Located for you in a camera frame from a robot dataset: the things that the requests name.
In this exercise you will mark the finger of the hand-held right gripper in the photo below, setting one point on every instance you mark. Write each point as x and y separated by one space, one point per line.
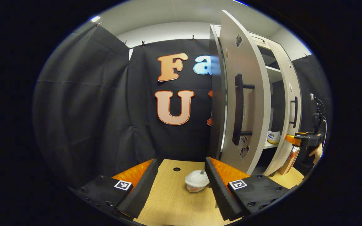
293 140

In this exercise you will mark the brown cardboard box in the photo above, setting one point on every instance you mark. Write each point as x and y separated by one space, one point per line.
289 160

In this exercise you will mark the white cabinet shelf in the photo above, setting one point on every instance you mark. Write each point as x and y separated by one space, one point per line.
270 145
273 73

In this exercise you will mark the ceiling light panel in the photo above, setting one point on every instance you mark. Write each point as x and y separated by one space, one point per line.
95 18
240 2

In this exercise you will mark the white shoe cabinet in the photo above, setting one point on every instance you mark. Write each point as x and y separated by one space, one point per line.
217 94

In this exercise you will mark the white striped canvas shoe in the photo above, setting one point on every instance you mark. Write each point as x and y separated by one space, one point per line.
273 137

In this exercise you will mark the black backdrop cloth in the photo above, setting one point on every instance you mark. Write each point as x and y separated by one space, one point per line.
90 103

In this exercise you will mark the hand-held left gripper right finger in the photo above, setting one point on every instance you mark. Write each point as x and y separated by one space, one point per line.
220 191

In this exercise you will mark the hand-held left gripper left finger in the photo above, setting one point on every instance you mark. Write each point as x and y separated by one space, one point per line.
140 191

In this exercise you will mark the white net-wrapped round item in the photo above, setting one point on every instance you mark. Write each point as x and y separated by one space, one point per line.
196 180

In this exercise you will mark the white cabinet door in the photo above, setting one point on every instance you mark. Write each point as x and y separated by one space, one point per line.
256 103
289 78

